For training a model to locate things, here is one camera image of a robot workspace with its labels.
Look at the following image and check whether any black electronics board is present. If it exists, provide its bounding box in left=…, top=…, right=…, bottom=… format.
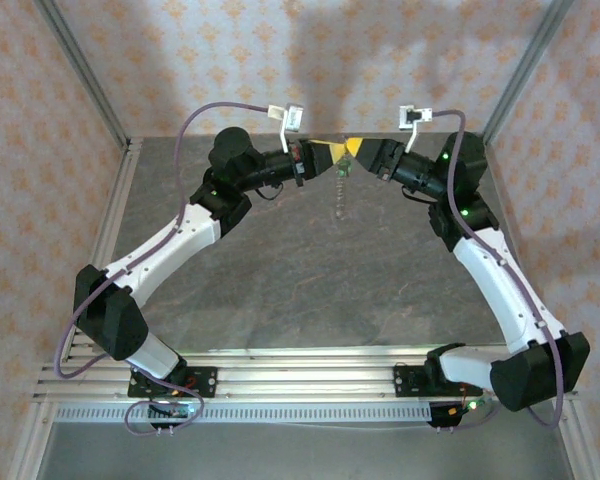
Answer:
left=427, top=397, right=496, bottom=434
left=147, top=398, right=204, bottom=432

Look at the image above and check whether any aluminium frame post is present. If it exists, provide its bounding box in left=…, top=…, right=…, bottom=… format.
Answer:
left=33, top=0, right=134, bottom=149
left=478, top=0, right=577, bottom=146

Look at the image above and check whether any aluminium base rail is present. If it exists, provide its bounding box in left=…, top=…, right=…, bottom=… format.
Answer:
left=32, top=344, right=581, bottom=402

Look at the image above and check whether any purple cable loop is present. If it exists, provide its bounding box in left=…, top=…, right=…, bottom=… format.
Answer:
left=123, top=387, right=207, bottom=437

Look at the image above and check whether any white slotted cable duct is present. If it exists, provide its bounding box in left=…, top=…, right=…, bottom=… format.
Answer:
left=54, top=402, right=434, bottom=425

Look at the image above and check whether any aluminium lower frame rail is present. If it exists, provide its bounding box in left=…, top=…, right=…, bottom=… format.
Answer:
left=7, top=399, right=56, bottom=480
left=552, top=397, right=600, bottom=480

